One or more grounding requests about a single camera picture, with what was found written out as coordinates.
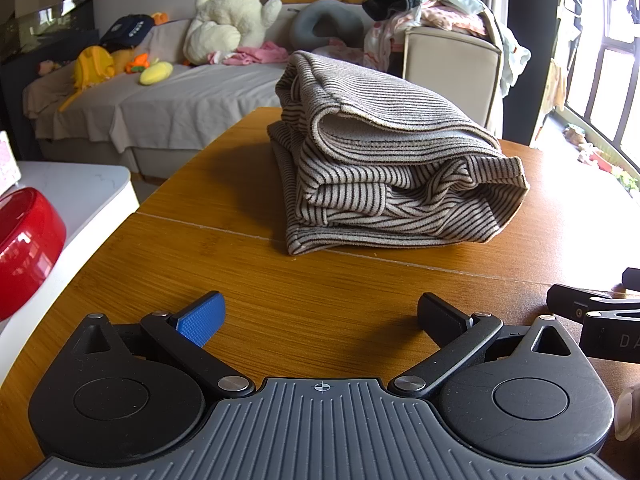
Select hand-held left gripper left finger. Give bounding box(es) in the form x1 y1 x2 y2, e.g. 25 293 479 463
65 290 256 401

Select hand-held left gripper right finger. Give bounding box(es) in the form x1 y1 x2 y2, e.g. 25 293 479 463
387 291 576 401

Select striped pants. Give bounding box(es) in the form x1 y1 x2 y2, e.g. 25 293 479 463
266 50 531 256

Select pile of mixed clothes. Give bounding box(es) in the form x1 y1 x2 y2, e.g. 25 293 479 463
320 0 532 101

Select person's right hand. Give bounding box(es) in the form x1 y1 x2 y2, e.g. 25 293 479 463
614 385 640 442

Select red bowl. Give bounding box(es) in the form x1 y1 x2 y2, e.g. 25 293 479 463
0 187 67 322

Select beige hanging cloth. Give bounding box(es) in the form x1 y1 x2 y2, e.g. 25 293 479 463
542 57 568 111

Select grey covered sofa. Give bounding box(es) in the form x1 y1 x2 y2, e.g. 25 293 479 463
22 0 503 186

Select dark curtain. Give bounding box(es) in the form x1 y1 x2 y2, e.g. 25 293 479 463
500 0 566 148

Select pink patterned box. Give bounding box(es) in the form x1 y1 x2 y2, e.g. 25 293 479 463
0 130 22 196

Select yellow plush toy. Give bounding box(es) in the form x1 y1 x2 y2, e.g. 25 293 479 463
59 45 117 112
139 59 174 86

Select pink cloth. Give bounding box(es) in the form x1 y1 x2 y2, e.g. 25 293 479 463
207 41 291 67

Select black cap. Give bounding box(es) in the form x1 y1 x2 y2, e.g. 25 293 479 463
100 14 155 47

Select white plush duck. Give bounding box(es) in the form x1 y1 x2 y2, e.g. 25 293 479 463
182 0 283 66

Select grey neck pillow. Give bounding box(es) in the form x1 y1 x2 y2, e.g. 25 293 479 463
289 0 366 51

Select glass fish tank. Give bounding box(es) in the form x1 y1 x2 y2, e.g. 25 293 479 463
0 0 97 66

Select black window frame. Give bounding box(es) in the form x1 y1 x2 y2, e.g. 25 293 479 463
565 0 640 161

